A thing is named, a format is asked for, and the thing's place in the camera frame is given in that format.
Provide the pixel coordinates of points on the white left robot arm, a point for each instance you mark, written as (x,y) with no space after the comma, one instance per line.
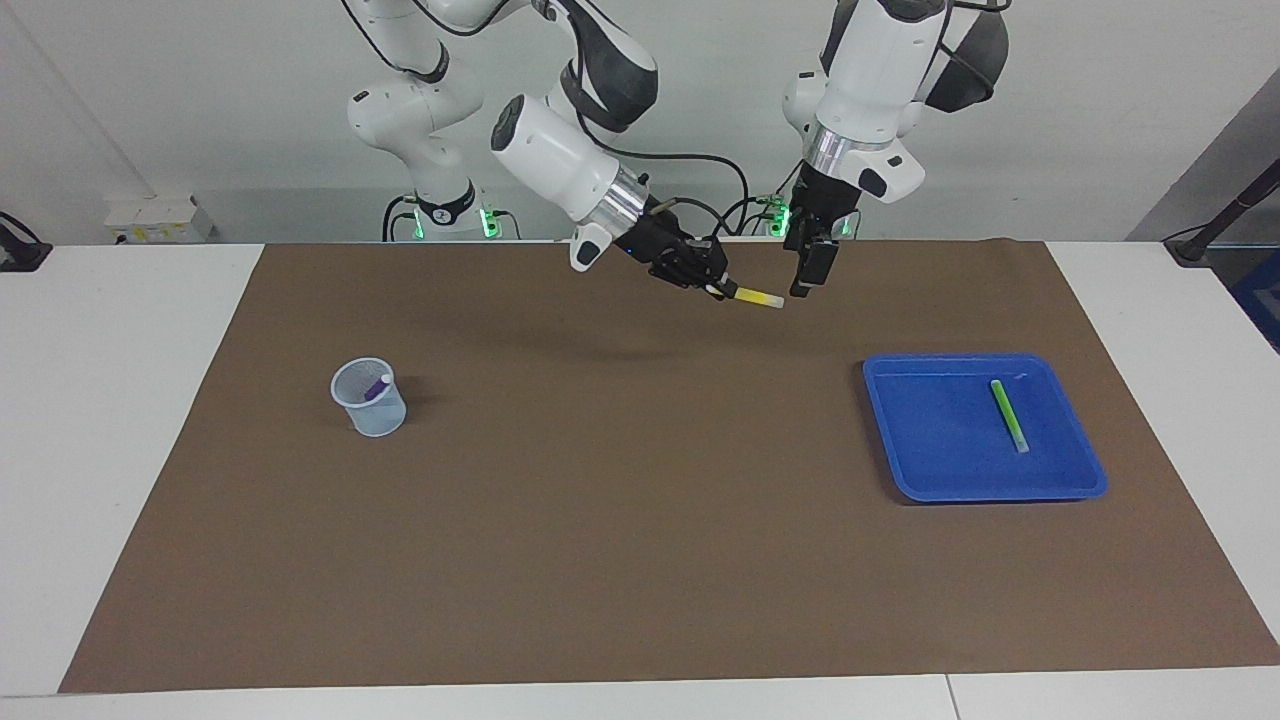
(880,70)

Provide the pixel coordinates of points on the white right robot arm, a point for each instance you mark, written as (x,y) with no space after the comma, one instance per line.
(560,160)

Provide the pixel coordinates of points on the green marker pen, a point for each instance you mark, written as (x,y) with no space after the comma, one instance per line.
(1010,418)

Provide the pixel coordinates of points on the blue plastic tray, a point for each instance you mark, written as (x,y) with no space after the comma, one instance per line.
(930,460)

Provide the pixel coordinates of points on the purple marker pen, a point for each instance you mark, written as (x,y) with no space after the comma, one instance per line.
(377,388)

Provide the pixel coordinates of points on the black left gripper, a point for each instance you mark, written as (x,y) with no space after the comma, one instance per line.
(825,210)

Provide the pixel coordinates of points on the black stand pole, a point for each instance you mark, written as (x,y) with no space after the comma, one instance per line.
(1225,215)

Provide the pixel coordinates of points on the white wall power box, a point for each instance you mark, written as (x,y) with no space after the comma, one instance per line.
(160,220)

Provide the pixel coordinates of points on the black clamp mount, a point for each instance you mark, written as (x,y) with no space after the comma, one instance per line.
(20,250)

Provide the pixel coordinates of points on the translucent plastic cup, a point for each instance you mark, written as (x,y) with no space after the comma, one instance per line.
(375,415)

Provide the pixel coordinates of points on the yellow marker pen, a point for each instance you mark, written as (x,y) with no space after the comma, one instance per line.
(760,297)

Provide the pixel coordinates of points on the brown table mat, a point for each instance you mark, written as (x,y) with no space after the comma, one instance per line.
(640,500)

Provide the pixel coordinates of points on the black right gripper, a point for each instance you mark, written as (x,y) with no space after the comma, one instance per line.
(660,240)

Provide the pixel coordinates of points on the blue box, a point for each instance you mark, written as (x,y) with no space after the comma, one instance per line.
(1260,300)

